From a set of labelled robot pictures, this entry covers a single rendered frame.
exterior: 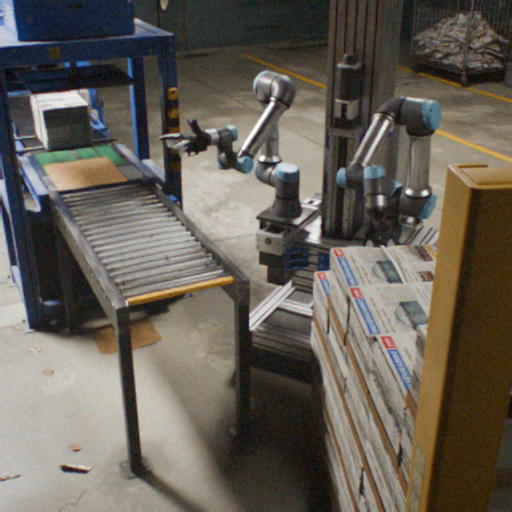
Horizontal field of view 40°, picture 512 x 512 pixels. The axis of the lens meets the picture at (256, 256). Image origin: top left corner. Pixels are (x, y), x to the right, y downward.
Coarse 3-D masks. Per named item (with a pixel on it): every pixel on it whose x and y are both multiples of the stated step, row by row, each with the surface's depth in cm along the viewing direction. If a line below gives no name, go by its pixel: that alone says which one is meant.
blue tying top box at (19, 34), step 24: (24, 0) 341; (48, 0) 345; (72, 0) 350; (96, 0) 355; (120, 0) 359; (24, 24) 345; (48, 24) 349; (72, 24) 354; (96, 24) 359; (120, 24) 364
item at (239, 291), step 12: (144, 180) 386; (156, 192) 370; (168, 204) 355; (180, 216) 341; (192, 228) 328; (204, 240) 316; (216, 252) 305; (228, 264) 294; (240, 276) 284; (228, 288) 293; (240, 288) 282; (240, 300) 285
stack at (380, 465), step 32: (320, 288) 270; (320, 320) 275; (320, 352) 278; (320, 384) 281; (352, 384) 227; (320, 416) 288; (352, 416) 227; (352, 448) 227; (384, 448) 191; (320, 480) 291; (352, 480) 231; (384, 480) 193
